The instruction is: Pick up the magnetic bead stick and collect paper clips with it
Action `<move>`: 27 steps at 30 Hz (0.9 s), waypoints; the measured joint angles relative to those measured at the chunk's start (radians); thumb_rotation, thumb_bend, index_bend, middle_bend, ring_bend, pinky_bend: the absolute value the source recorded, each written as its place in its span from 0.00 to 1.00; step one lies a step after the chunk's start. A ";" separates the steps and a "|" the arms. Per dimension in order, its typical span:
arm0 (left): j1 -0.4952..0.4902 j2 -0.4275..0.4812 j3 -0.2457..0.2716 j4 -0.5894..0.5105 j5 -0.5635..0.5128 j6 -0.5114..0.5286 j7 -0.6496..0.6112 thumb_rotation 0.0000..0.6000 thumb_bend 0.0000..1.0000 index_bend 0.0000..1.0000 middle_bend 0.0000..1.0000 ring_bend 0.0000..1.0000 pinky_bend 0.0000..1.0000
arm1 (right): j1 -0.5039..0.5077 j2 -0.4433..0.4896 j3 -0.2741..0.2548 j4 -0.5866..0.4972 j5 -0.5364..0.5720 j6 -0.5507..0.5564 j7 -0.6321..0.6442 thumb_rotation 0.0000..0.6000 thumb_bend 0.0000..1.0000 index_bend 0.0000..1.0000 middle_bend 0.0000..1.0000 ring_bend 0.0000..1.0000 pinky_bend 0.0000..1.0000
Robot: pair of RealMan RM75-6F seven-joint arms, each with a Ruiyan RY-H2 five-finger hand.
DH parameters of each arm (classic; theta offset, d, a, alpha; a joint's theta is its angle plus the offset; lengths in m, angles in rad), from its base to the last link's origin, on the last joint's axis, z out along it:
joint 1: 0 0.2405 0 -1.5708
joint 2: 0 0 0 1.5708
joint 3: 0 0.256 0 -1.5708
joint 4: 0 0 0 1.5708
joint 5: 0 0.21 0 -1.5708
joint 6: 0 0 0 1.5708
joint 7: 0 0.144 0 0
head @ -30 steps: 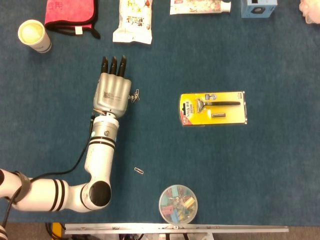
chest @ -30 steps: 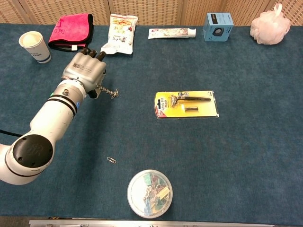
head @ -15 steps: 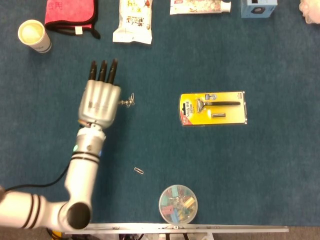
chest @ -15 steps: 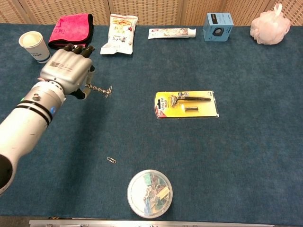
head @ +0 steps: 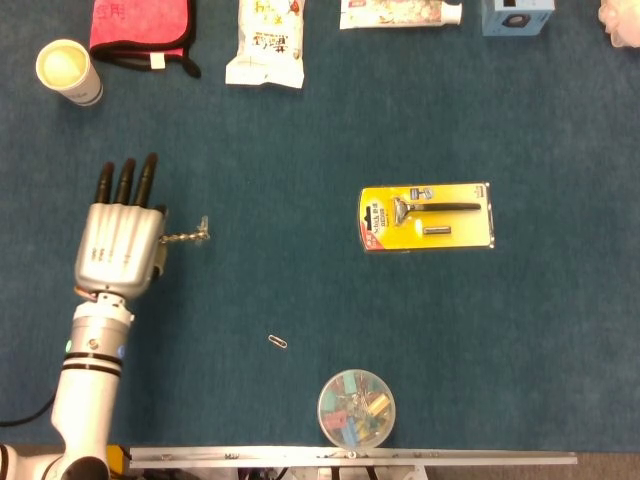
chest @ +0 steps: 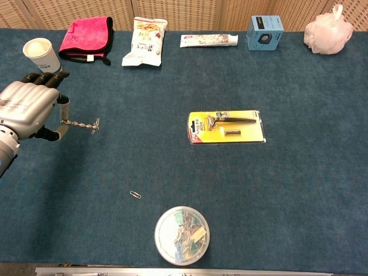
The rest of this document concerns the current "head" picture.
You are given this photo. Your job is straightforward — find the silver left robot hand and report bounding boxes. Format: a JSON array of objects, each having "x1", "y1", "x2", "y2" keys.
[{"x1": 73, "y1": 152, "x2": 170, "y2": 301}]

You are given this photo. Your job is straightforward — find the white snack bag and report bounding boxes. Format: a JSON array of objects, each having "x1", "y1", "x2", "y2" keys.
[{"x1": 224, "y1": 0, "x2": 307, "y2": 90}]

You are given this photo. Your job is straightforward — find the yellow block under rail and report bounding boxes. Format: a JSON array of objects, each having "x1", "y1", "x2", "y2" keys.
[{"x1": 107, "y1": 444, "x2": 132, "y2": 475}]

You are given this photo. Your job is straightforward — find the yellow razor blister pack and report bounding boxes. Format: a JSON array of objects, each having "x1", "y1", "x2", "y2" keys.
[{"x1": 358, "y1": 181, "x2": 497, "y2": 254}]

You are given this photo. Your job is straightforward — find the white toothpaste tube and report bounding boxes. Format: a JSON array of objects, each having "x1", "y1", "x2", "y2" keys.
[{"x1": 339, "y1": 0, "x2": 464, "y2": 30}]

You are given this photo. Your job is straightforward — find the pale pink bath loofah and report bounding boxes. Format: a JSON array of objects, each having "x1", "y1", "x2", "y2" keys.
[{"x1": 597, "y1": 0, "x2": 640, "y2": 49}]

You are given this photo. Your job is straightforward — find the beaded metal chain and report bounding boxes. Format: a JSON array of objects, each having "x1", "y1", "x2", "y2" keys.
[{"x1": 159, "y1": 230, "x2": 210, "y2": 246}]

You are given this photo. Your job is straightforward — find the round clear clip container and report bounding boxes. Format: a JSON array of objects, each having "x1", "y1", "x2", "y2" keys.
[{"x1": 316, "y1": 368, "x2": 397, "y2": 448}]

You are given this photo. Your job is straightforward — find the pink folded towel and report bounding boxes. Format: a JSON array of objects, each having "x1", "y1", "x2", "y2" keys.
[{"x1": 88, "y1": 0, "x2": 203, "y2": 79}]

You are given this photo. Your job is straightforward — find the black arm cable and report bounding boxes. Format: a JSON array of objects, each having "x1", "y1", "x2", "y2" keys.
[{"x1": 0, "y1": 389, "x2": 59, "y2": 428}]

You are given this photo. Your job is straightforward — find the white paper cup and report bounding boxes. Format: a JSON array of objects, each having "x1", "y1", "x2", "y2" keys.
[{"x1": 34, "y1": 38, "x2": 105, "y2": 107}]

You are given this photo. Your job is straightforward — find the blue felt table cover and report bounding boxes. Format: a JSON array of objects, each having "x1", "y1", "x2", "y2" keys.
[{"x1": 0, "y1": 0, "x2": 640, "y2": 449}]

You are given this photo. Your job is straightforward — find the aluminium frame rail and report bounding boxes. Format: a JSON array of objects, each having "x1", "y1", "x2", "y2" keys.
[{"x1": 128, "y1": 446, "x2": 579, "y2": 470}]

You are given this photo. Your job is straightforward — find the light blue speaker box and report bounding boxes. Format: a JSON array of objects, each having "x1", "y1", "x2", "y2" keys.
[{"x1": 481, "y1": 0, "x2": 556, "y2": 37}]

